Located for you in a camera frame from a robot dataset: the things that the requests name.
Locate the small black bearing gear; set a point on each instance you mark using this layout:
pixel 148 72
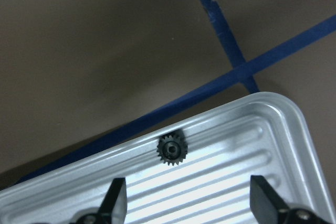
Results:
pixel 172 149

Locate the silver ribbed metal tray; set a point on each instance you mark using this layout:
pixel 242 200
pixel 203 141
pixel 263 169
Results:
pixel 261 134

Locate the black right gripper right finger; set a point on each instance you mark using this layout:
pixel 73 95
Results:
pixel 268 207

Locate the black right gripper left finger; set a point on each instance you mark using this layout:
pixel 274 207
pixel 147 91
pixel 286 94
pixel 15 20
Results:
pixel 113 208

